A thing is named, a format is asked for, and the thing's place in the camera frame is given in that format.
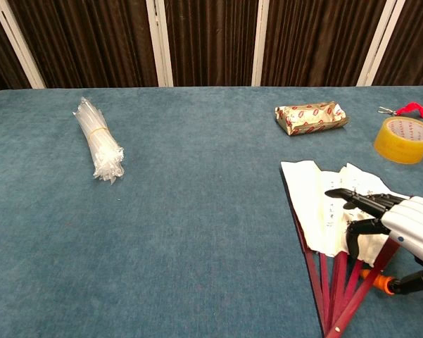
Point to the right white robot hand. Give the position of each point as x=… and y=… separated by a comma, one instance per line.
x=411, y=225

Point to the paper folding fan red ribs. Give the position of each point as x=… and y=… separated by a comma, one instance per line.
x=309, y=190

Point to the yellow packing tape roll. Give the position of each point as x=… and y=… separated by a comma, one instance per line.
x=397, y=151

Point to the gold and red wrapped packet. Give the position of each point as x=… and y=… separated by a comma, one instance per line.
x=309, y=118

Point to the blue felt table cover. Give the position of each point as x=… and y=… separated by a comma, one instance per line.
x=162, y=246

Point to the dark brown pleated curtain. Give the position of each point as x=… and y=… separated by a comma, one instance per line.
x=211, y=35

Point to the bundle of clear plastic straws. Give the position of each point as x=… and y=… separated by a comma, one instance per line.
x=98, y=141

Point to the white frame post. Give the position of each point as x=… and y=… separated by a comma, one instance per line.
x=260, y=42
x=160, y=42
x=17, y=42
x=380, y=42

